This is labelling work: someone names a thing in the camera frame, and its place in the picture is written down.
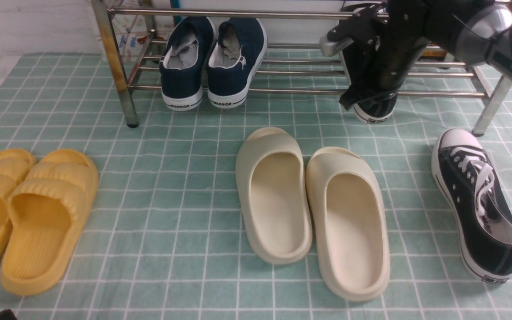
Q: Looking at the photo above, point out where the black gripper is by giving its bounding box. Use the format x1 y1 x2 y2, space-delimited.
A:
320 2 429 110

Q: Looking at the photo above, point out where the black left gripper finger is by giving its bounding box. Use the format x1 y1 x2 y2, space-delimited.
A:
0 308 18 320

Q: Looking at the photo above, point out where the black canvas sneaker with laces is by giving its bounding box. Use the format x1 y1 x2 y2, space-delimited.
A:
431 128 512 284

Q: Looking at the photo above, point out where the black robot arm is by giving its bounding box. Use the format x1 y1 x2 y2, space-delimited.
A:
0 0 512 320

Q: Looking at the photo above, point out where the metal shoe rack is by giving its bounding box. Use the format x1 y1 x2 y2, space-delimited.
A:
91 0 512 136

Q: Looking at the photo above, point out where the right yellow slipper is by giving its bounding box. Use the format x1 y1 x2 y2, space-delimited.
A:
0 148 98 296

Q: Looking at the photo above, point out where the right navy sneaker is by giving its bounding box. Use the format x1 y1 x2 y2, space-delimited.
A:
206 17 268 109

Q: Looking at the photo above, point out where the navy sneaker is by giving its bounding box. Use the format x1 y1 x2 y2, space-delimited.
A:
206 17 268 109
159 16 216 111

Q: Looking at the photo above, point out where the right cream slipper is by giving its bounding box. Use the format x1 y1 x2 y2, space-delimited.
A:
305 147 390 302

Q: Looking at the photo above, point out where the cream slipper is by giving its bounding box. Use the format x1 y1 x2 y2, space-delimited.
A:
235 126 312 264
305 147 390 302

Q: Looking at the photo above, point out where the green checkered table cloth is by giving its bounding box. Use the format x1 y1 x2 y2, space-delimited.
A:
0 53 512 320

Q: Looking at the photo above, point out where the left cream slipper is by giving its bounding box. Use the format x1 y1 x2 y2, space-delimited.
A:
235 126 312 264

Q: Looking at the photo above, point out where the left navy sneaker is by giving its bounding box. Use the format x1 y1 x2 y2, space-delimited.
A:
159 16 216 111

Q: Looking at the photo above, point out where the colourful printed paper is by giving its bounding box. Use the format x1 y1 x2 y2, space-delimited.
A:
112 0 180 62

